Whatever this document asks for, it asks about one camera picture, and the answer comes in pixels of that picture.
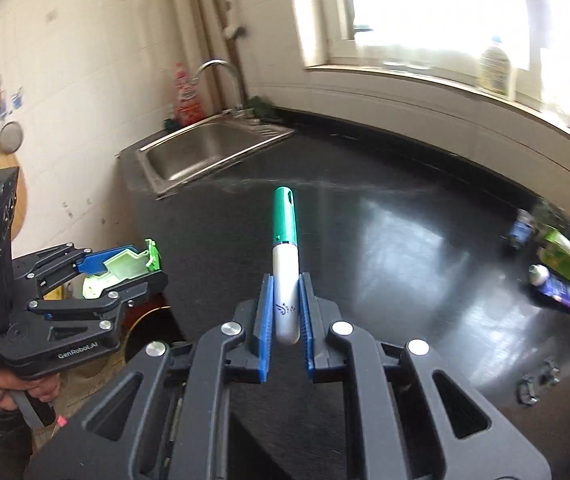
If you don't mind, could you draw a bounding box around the white tube with green cap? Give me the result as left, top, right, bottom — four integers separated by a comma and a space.
270, 186, 300, 346

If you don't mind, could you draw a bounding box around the stainless steel sink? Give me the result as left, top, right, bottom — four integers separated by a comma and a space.
137, 119, 296, 198

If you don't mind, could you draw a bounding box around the green carton box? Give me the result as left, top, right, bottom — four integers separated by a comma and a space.
538, 227, 570, 281

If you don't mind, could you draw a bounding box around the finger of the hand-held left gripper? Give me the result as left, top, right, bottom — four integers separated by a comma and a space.
27, 270, 170, 322
12, 242, 151, 302

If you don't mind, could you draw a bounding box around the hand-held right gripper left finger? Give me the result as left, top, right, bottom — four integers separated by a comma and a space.
25, 272, 278, 480

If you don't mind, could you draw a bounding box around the white detergent bottle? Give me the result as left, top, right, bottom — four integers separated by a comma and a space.
479, 37, 513, 100

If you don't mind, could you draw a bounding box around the light green plastic packaging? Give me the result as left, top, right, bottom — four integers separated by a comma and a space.
81, 238, 162, 298

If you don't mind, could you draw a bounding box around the red plastic bottle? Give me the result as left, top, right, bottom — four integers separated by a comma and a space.
171, 62, 206, 128

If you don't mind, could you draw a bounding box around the dark green scrubber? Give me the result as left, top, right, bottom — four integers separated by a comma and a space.
242, 95, 283, 123

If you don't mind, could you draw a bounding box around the wall pipe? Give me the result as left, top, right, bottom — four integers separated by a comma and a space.
190, 0, 248, 106

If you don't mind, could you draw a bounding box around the chrome faucet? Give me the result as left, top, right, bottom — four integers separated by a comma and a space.
194, 59, 246, 116

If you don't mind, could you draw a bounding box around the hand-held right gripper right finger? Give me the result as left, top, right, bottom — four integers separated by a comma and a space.
298, 272, 552, 480

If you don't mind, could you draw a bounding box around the clear plastic wrapper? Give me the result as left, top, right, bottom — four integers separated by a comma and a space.
532, 197, 570, 233

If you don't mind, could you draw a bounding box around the blue purple packet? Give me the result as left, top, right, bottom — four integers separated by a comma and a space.
538, 274, 570, 317

